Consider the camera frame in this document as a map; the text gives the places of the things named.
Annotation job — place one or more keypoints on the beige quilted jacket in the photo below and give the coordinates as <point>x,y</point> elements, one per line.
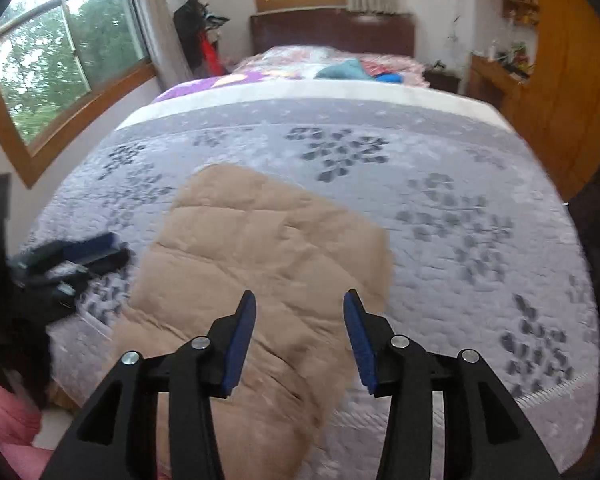
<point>232,230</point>

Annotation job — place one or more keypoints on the side window curtain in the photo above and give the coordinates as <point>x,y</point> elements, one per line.
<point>164,48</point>

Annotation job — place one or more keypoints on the floral pink pillow bedding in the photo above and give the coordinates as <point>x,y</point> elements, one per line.
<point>305,61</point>

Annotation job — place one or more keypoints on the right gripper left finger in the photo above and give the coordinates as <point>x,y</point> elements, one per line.
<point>114,436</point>

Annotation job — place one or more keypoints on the pink sleeve forearm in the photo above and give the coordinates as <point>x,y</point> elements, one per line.
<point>20,423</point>

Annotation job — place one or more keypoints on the wooden wardrobe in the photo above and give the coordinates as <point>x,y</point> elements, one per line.
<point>558,110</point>

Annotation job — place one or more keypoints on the blue cloth item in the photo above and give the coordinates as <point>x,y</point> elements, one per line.
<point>391,78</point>

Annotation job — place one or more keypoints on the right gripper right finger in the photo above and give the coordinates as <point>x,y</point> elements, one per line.
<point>486,433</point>

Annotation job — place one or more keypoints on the coat rack with clothes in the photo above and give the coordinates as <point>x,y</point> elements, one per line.
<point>194,23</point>

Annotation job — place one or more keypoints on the dark bedside table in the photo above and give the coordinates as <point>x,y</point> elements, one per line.
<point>441,78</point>

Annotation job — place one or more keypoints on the teal crumpled cloth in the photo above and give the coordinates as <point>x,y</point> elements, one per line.
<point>350,69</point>

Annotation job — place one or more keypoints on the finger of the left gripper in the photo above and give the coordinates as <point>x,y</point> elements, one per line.
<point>74,273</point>
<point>51,254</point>

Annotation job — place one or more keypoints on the wooden desk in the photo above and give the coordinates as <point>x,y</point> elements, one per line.
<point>490,82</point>

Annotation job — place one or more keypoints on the dark wooden headboard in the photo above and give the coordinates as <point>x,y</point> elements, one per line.
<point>335,28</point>

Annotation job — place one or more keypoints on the grey floral bedspread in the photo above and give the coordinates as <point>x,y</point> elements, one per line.
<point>484,253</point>

